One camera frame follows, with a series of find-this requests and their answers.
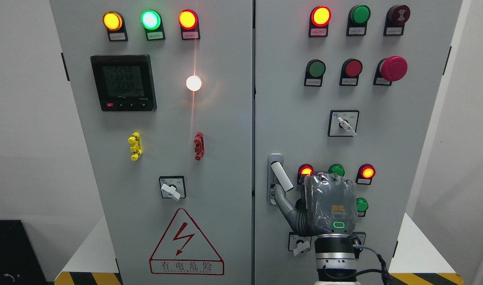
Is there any red emergency stop button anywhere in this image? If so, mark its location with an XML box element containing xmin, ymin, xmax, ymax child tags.
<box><xmin>373</xmin><ymin>56</ymin><xmax>408</xmax><ymax>86</ymax></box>

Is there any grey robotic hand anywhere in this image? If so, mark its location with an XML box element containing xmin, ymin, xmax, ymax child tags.
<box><xmin>275</xmin><ymin>173</ymin><xmax>357</xmax><ymax>237</ymax></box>

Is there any white glowing indicator light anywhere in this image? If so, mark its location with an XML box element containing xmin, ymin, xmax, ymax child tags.
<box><xmin>186</xmin><ymin>75</ymin><xmax>202</xmax><ymax>92</ymax></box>

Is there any white selector switch left door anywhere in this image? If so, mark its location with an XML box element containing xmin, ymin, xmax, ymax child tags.
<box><xmin>159</xmin><ymin>176</ymin><xmax>186</xmax><ymax>201</ymax></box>

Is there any grey left cabinet door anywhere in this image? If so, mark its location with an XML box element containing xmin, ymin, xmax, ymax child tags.
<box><xmin>50</xmin><ymin>0</ymin><xmax>253</xmax><ymax>285</ymax></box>

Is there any red terminal connector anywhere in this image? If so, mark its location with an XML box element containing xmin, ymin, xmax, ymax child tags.
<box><xmin>193</xmin><ymin>131</ymin><xmax>205</xmax><ymax>161</ymax></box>

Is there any dark red buzzer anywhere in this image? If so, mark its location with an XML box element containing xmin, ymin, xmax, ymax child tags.
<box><xmin>383</xmin><ymin>5</ymin><xmax>411</xmax><ymax>36</ymax></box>

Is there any yellow indicator light top left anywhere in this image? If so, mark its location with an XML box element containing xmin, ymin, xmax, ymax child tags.
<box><xmin>103</xmin><ymin>11</ymin><xmax>129</xmax><ymax>42</ymax></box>

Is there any green button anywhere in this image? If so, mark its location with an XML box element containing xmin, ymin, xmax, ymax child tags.
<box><xmin>346</xmin><ymin>5</ymin><xmax>371</xmax><ymax>36</ymax></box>
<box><xmin>356</xmin><ymin>197</ymin><xmax>369</xmax><ymax>217</ymax></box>

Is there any yellow terminal connector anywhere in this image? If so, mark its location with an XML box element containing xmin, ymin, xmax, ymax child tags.
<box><xmin>127</xmin><ymin>132</ymin><xmax>142</xmax><ymax>161</ymax></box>

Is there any white selector switch upper right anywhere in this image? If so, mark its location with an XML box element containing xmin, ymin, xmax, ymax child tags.
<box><xmin>328</xmin><ymin>110</ymin><xmax>360</xmax><ymax>137</ymax></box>

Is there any red electric warning sticker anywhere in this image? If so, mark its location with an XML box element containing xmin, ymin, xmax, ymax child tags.
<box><xmin>149</xmin><ymin>208</ymin><xmax>224</xmax><ymax>276</ymax></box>

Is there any grey cabinet door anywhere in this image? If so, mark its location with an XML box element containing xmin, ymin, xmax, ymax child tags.
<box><xmin>50</xmin><ymin>0</ymin><xmax>253</xmax><ymax>285</ymax></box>
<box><xmin>254</xmin><ymin>0</ymin><xmax>462</xmax><ymax>285</ymax></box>

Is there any green light middle row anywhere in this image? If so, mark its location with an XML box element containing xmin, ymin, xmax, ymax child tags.
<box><xmin>328</xmin><ymin>163</ymin><xmax>345</xmax><ymax>177</ymax></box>

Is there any silver door handle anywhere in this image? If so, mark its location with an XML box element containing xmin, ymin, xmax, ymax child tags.
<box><xmin>267</xmin><ymin>153</ymin><xmax>294</xmax><ymax>205</ymax></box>

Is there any red lit light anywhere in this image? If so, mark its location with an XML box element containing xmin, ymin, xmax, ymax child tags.
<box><xmin>297</xmin><ymin>163</ymin><xmax>314</xmax><ymax>185</ymax></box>
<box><xmin>309</xmin><ymin>6</ymin><xmax>331</xmax><ymax>38</ymax></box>
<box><xmin>355</xmin><ymin>163</ymin><xmax>376</xmax><ymax>185</ymax></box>

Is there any red lit light left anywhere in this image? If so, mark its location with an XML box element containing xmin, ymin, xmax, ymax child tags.
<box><xmin>297</xmin><ymin>163</ymin><xmax>314</xmax><ymax>185</ymax></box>

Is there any black digital power meter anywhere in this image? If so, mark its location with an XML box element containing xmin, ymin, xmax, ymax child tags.
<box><xmin>91</xmin><ymin>54</ymin><xmax>157</xmax><ymax>112</ymax></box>

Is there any red lit light top right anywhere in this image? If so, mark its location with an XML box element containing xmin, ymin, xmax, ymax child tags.
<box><xmin>309</xmin><ymin>6</ymin><xmax>331</xmax><ymax>38</ymax></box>

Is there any white selector switch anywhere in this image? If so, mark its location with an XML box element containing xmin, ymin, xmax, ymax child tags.
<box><xmin>287</xmin><ymin>232</ymin><xmax>312</xmax><ymax>256</ymax></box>
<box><xmin>328</xmin><ymin>110</ymin><xmax>360</xmax><ymax>137</ymax></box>

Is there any green button top right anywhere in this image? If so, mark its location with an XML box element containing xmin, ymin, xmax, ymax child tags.
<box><xmin>346</xmin><ymin>5</ymin><xmax>371</xmax><ymax>36</ymax></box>

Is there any black box on floor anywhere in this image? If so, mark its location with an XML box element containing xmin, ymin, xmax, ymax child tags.
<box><xmin>0</xmin><ymin>220</ymin><xmax>47</xmax><ymax>285</ymax></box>

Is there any white selector switch lower right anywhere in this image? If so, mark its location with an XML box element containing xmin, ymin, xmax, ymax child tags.
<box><xmin>287</xmin><ymin>232</ymin><xmax>312</xmax><ymax>256</ymax></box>

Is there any green button lower right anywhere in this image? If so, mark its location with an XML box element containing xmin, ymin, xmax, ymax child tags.
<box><xmin>356</xmin><ymin>197</ymin><xmax>369</xmax><ymax>217</ymax></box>

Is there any black selector switch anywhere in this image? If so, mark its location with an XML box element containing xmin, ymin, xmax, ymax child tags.
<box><xmin>350</xmin><ymin>232</ymin><xmax>366</xmax><ymax>260</ymax></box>

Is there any red button second row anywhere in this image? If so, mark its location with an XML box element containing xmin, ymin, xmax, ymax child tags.
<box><xmin>339</xmin><ymin>58</ymin><xmax>363</xmax><ymax>86</ymax></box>

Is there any green indicator light top left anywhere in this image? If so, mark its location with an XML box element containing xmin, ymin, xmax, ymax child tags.
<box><xmin>140</xmin><ymin>9</ymin><xmax>166</xmax><ymax>40</ymax></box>

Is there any white cabinet base platform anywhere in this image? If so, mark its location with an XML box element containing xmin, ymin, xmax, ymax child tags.
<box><xmin>54</xmin><ymin>215</ymin><xmax>464</xmax><ymax>285</ymax></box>

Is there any grey right cabinet door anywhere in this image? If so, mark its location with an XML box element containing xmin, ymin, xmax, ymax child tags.
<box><xmin>254</xmin><ymin>0</ymin><xmax>462</xmax><ymax>285</ymax></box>

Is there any red indicator light top left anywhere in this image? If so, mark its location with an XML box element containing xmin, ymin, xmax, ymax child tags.
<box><xmin>178</xmin><ymin>9</ymin><xmax>201</xmax><ymax>40</ymax></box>

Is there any green button second row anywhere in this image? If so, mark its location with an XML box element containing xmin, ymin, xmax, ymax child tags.
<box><xmin>303</xmin><ymin>59</ymin><xmax>326</xmax><ymax>87</ymax></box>

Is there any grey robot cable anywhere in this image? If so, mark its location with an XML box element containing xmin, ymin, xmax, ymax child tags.
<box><xmin>322</xmin><ymin>245</ymin><xmax>394</xmax><ymax>285</ymax></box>

